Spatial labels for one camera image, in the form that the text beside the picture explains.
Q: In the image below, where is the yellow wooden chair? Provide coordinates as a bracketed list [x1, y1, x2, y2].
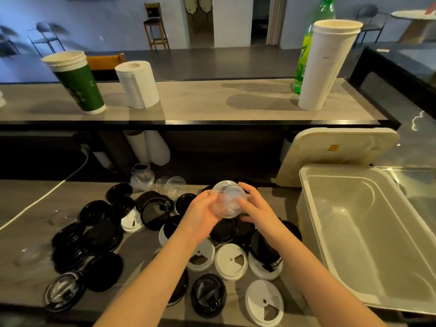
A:
[85, 53, 127, 81]

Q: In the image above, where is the white paper towel roll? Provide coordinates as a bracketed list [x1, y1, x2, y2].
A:
[114, 60, 160, 109]

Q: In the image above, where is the white plastic storage bin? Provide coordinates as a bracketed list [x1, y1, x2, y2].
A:
[296, 163, 436, 316]

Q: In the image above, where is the pile of black cup lids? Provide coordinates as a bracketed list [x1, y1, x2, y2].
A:
[44, 182, 303, 319]

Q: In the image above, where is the white power cable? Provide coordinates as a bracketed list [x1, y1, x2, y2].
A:
[0, 143, 91, 232]

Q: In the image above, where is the white canister with black lid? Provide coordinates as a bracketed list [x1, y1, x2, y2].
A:
[81, 132, 113, 169]

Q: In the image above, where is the green plastic bottle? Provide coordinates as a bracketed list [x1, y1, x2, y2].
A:
[292, 0, 337, 95]

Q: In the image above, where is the white bin lid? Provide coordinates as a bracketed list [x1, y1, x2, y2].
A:
[275, 127, 401, 188]

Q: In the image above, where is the green paper cup stack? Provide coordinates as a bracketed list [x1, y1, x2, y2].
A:
[41, 50, 107, 115]

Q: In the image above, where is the person's right hand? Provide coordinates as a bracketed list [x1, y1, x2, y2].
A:
[237, 182, 290, 241]

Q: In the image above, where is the black glass display case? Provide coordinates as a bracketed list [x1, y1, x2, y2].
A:
[349, 42, 436, 215]

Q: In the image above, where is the tall white paper cup stack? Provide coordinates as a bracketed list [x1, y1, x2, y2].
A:
[298, 19, 363, 112]

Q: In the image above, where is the wooden bar stool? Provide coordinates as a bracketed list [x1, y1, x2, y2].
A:
[144, 2, 170, 51]

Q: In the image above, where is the person's right forearm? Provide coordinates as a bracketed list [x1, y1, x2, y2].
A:
[271, 228, 387, 327]

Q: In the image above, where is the person's left hand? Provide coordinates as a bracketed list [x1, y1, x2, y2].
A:
[179, 189, 224, 244]

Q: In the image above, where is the dark metal chair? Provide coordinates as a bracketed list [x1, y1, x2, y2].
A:
[354, 4, 391, 45]
[26, 21, 66, 58]
[0, 26, 21, 58]

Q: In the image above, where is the beige curtain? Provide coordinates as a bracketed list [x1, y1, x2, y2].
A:
[265, 0, 288, 46]

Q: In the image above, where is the round pedestal table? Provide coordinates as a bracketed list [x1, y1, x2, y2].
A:
[391, 9, 436, 44]

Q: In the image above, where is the person's left forearm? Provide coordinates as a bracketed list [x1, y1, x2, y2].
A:
[94, 231, 202, 327]

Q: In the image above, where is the stack of clear dome lids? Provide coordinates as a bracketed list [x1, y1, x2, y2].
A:
[210, 180, 248, 219]

